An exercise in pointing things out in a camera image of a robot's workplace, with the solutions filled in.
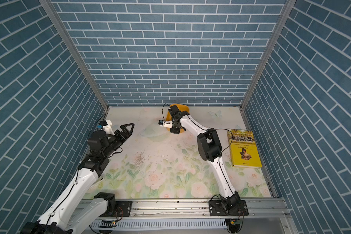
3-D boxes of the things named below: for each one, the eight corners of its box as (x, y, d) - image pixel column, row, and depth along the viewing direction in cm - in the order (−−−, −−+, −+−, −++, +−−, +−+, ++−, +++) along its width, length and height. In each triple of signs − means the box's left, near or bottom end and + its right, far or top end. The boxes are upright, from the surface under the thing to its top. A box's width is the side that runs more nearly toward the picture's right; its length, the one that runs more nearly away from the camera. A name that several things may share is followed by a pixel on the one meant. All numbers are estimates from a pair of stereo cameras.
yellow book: (234, 167, 90) (235, 165, 87) (225, 131, 108) (226, 128, 105) (263, 167, 90) (266, 165, 87) (250, 131, 108) (252, 129, 105)
